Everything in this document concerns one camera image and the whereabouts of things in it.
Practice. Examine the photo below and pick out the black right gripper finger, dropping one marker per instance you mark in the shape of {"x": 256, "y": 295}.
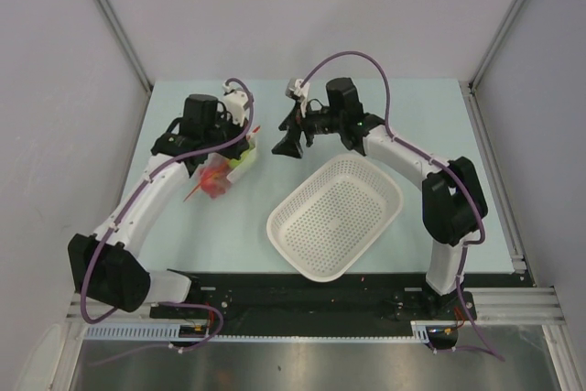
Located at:
{"x": 293, "y": 121}
{"x": 288, "y": 146}

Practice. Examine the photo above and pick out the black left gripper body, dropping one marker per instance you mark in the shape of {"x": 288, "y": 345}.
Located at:
{"x": 224, "y": 130}

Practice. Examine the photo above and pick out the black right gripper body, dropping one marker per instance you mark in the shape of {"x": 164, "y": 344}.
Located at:
{"x": 320, "y": 121}

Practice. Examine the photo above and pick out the clear zip top bag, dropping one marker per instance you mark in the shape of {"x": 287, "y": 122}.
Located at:
{"x": 219, "y": 162}

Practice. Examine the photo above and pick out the red fake apple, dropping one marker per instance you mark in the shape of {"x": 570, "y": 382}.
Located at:
{"x": 214, "y": 183}

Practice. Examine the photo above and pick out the green fake grapes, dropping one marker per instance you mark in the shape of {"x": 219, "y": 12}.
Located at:
{"x": 245, "y": 161}

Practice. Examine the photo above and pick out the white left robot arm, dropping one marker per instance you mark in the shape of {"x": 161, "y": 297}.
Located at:
{"x": 104, "y": 264}

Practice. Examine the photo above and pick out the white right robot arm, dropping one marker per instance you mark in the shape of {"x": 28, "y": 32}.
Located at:
{"x": 452, "y": 199}

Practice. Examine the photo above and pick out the white perforated plastic basket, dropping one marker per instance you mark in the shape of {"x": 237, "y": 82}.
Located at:
{"x": 333, "y": 217}

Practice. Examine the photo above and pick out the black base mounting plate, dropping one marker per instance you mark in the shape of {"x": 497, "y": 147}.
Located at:
{"x": 399, "y": 296}

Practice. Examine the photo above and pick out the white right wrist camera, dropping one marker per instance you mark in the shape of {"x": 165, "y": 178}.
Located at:
{"x": 298, "y": 90}

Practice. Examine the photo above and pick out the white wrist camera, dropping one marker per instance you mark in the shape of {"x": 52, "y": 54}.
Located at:
{"x": 237, "y": 103}
{"x": 298, "y": 90}

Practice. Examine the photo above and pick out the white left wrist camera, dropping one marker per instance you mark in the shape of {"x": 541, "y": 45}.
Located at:
{"x": 237, "y": 103}

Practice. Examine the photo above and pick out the white slotted cable duct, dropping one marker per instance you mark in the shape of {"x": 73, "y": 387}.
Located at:
{"x": 133, "y": 331}

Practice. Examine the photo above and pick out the aluminium frame rail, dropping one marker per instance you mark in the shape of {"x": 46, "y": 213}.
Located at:
{"x": 524, "y": 298}

